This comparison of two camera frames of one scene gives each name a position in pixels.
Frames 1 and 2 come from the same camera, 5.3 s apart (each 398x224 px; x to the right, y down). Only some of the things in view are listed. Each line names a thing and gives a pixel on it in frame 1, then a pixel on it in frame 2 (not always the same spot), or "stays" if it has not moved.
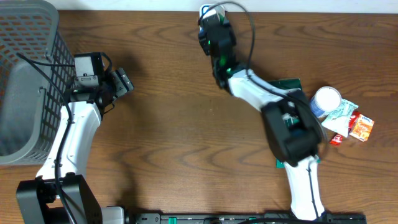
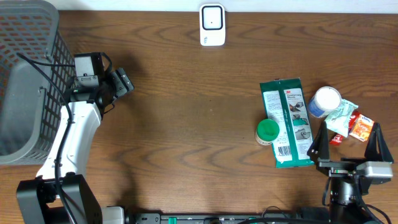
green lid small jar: x=208 y=9 → x=267 y=130
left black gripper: x=120 y=82 stays
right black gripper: x=203 y=42 → x=347 y=167
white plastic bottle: x=326 y=100 stays
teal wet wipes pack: x=338 y=121 stays
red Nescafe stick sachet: x=337 y=139 stays
